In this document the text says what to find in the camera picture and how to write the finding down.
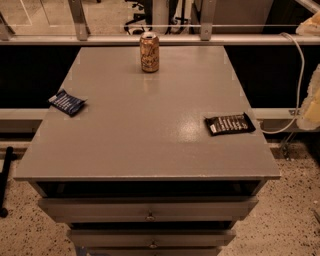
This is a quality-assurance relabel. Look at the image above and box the black stand leg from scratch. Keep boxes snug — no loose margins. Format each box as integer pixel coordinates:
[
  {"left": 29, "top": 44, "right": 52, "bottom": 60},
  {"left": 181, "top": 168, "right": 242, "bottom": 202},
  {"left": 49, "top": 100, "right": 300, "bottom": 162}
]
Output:
[{"left": 0, "top": 146, "right": 14, "bottom": 218}]

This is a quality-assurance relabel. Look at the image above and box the grey drawer cabinet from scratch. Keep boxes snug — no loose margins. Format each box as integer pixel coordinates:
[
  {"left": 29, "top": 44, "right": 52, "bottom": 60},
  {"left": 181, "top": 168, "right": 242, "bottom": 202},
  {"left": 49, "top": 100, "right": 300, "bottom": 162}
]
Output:
[{"left": 15, "top": 46, "right": 280, "bottom": 256}]

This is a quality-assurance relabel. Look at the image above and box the black rxbar chocolate wrapper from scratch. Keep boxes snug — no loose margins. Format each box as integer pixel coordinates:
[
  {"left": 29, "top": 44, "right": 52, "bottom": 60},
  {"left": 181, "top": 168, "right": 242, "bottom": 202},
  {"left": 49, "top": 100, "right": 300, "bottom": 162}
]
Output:
[{"left": 204, "top": 113, "right": 256, "bottom": 136}]

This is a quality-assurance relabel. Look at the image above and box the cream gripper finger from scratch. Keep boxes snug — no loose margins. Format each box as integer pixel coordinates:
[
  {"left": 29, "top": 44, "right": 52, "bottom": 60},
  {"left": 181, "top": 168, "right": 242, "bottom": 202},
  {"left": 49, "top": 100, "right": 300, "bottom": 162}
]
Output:
[
  {"left": 296, "top": 12, "right": 320, "bottom": 36},
  {"left": 296, "top": 64, "right": 320, "bottom": 130}
]

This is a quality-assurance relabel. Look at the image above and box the top grey drawer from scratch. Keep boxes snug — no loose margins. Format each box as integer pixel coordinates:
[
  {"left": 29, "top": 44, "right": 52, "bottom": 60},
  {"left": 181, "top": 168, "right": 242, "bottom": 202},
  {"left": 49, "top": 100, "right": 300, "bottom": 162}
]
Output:
[{"left": 39, "top": 196, "right": 258, "bottom": 223}]

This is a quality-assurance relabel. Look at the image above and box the white cable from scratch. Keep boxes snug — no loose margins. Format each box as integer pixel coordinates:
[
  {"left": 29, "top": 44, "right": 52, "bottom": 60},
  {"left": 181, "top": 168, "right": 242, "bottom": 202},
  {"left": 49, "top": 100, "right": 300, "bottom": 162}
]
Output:
[{"left": 259, "top": 32, "right": 306, "bottom": 135}]

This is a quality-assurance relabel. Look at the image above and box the grey drawer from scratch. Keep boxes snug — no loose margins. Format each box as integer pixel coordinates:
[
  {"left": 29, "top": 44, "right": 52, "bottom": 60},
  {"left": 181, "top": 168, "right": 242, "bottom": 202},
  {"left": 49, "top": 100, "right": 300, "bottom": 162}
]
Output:
[
  {"left": 68, "top": 229, "right": 235, "bottom": 249},
  {"left": 39, "top": 196, "right": 258, "bottom": 223}
]

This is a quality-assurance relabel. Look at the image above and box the black office chair base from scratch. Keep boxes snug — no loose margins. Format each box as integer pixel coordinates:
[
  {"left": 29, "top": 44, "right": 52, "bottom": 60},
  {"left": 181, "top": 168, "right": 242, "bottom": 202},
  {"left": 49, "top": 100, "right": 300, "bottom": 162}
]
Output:
[{"left": 124, "top": 0, "right": 153, "bottom": 35}]

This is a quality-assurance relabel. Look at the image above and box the orange soda can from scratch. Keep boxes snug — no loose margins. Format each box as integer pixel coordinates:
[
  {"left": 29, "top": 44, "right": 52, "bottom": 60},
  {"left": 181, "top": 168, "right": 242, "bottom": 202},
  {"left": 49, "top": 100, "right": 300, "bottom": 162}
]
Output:
[{"left": 140, "top": 31, "right": 159, "bottom": 73}]

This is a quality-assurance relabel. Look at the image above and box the metal railing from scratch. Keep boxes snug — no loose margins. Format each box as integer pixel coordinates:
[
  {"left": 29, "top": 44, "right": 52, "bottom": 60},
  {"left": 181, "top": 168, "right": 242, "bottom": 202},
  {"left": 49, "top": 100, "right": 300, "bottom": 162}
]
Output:
[{"left": 0, "top": 0, "right": 320, "bottom": 46}]

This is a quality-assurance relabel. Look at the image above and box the blue snack bar wrapper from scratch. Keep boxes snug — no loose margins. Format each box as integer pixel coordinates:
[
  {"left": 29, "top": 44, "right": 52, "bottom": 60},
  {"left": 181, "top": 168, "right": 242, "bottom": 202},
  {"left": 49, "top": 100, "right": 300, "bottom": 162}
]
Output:
[{"left": 48, "top": 89, "right": 85, "bottom": 117}]

